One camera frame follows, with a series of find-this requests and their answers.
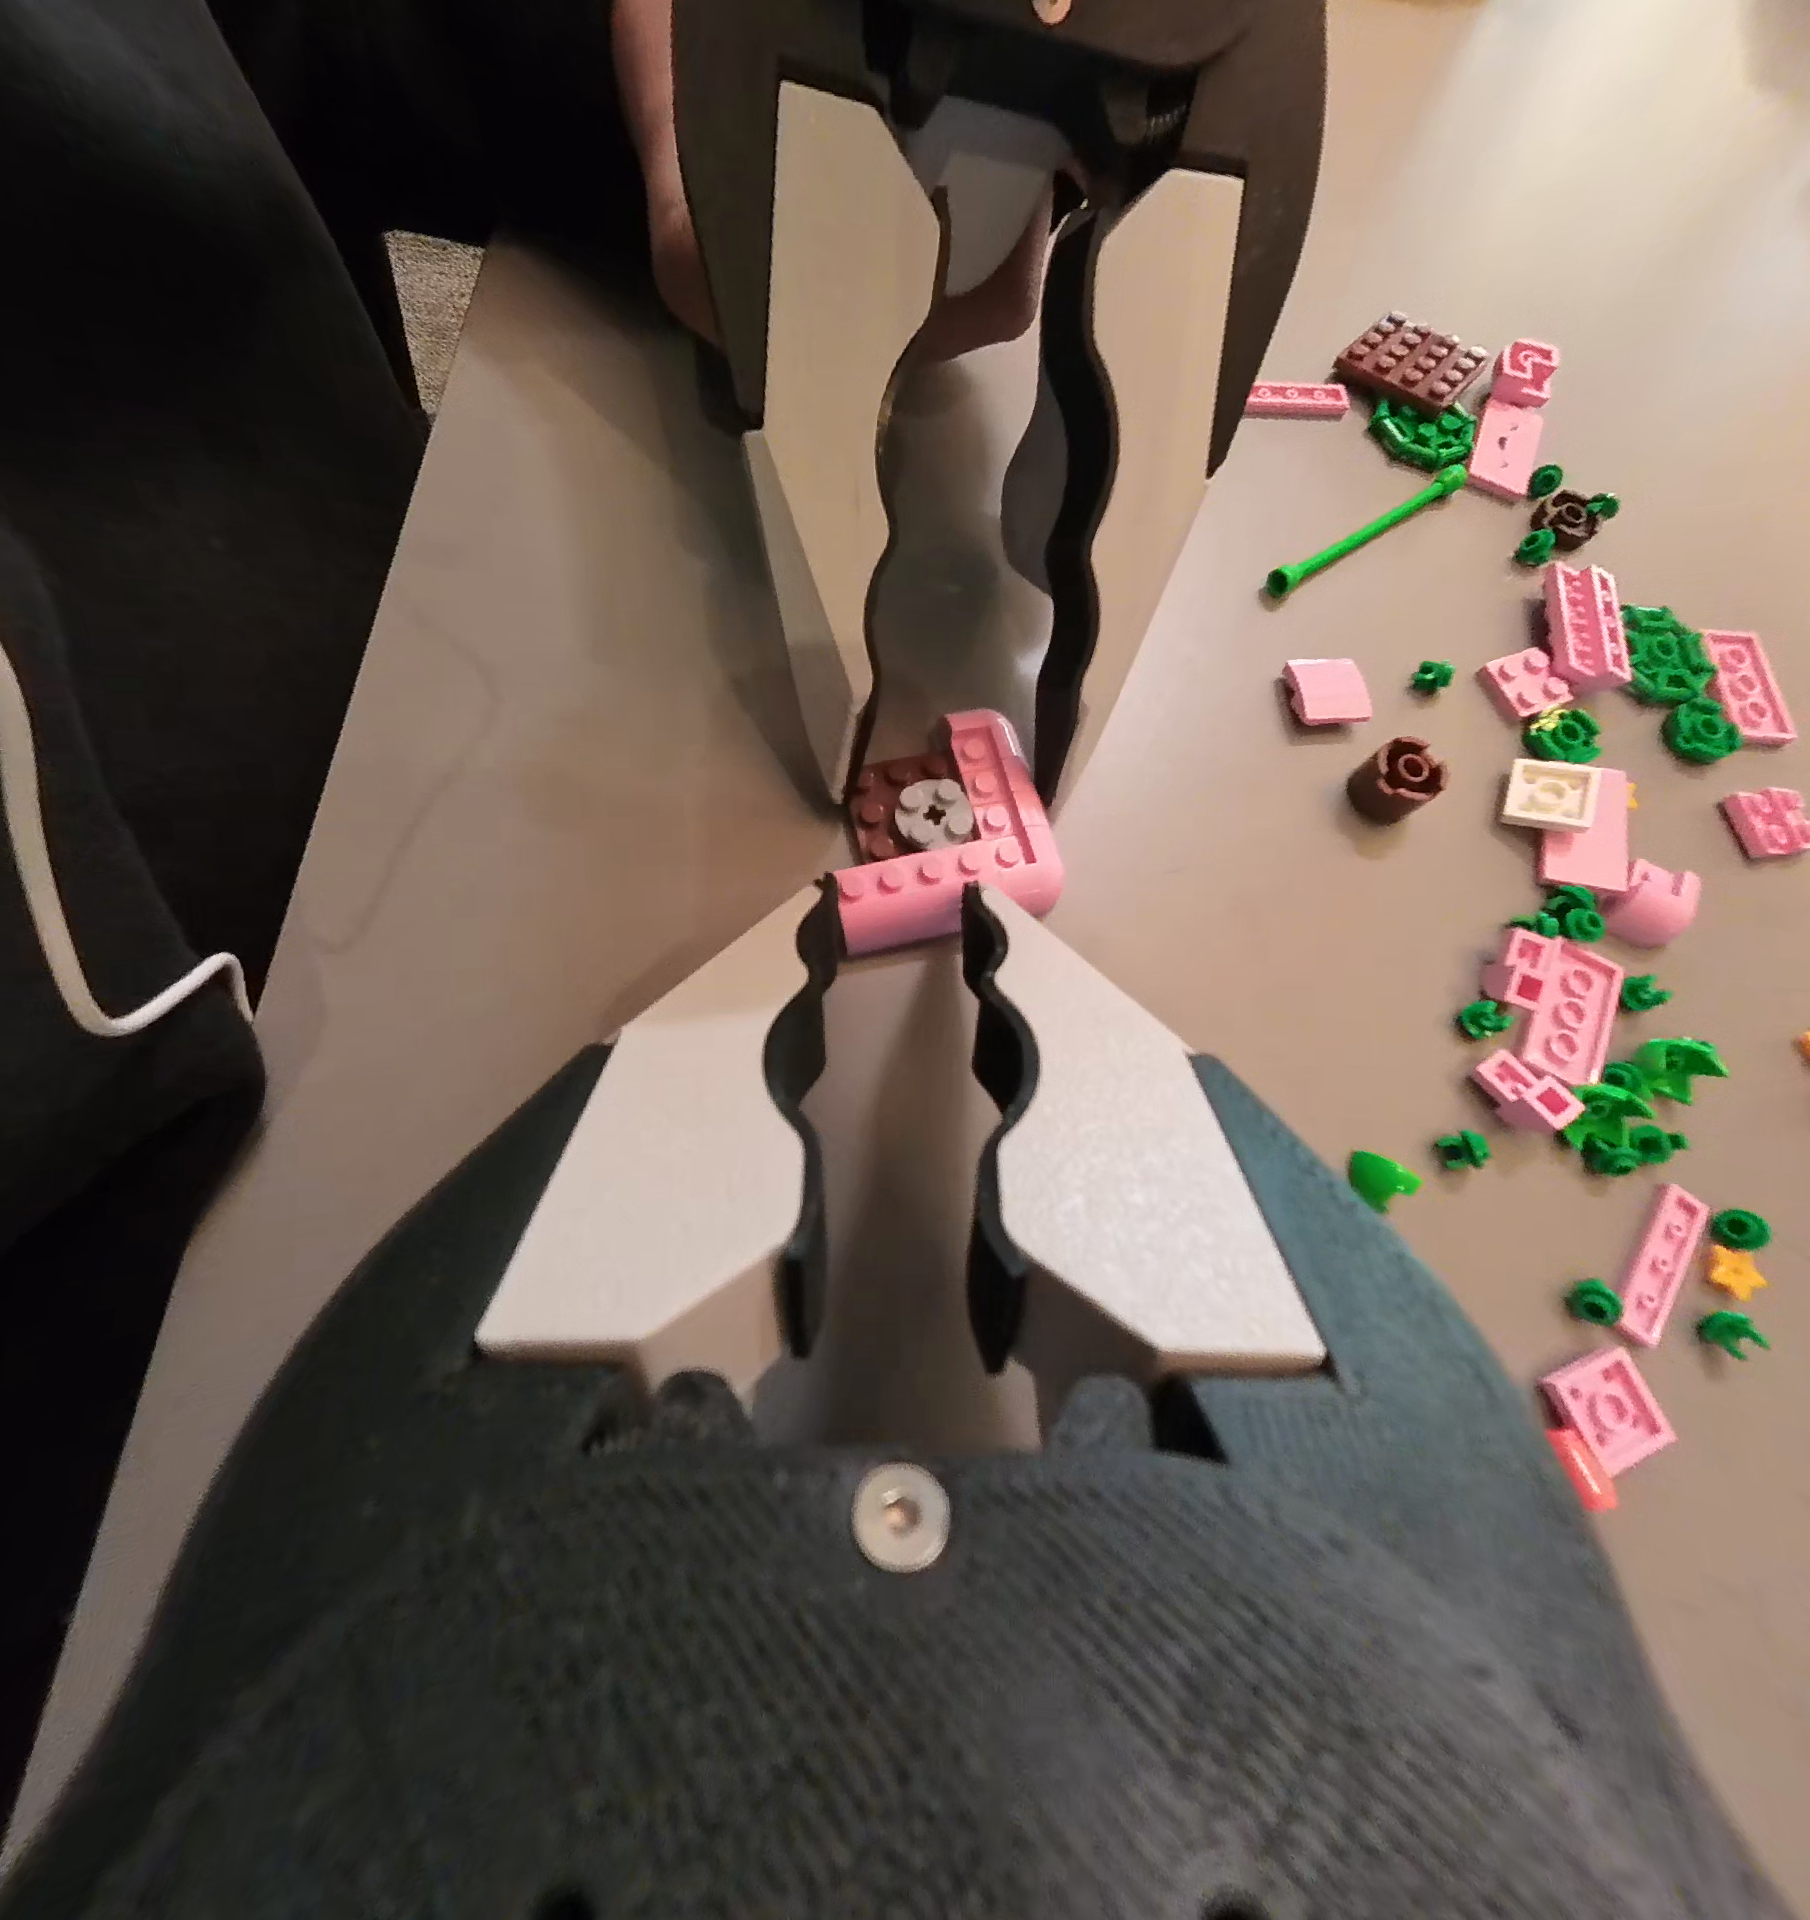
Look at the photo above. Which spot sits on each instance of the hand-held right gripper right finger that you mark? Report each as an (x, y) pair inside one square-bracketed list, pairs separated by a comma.
[(1130, 1199)]

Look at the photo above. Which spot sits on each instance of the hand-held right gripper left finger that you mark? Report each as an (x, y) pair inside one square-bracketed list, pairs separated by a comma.
[(666, 1184)]

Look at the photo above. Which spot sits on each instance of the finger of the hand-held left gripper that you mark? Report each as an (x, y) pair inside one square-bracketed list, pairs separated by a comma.
[(1159, 377), (821, 331)]

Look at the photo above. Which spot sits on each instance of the pink and brown brick assembly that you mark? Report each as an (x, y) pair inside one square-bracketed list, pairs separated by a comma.
[(996, 752)]

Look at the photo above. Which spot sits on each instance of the person's left hand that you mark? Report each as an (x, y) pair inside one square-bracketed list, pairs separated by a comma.
[(654, 181)]

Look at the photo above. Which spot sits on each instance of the brown square studded plate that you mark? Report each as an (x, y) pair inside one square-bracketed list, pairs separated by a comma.
[(1408, 361)]

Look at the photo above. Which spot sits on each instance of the green rod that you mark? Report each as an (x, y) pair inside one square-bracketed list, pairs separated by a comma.
[(1362, 537)]

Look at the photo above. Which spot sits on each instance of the dark brown small round piece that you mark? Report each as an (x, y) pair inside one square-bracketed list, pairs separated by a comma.
[(1565, 517)]

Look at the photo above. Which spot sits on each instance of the brown round brick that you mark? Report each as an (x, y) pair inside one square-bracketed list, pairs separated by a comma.
[(1397, 780)]

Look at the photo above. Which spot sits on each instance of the scattered pink bricks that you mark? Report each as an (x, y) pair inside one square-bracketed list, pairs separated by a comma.
[(1572, 1021)]

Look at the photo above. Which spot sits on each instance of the red cone piece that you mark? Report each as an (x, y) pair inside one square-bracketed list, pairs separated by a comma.
[(1583, 1470)]

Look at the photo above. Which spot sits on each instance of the scattered green plant pieces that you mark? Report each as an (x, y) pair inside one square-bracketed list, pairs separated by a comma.
[(1662, 659)]

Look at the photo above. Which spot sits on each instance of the white square tile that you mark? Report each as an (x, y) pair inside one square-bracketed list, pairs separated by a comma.
[(1562, 792)]

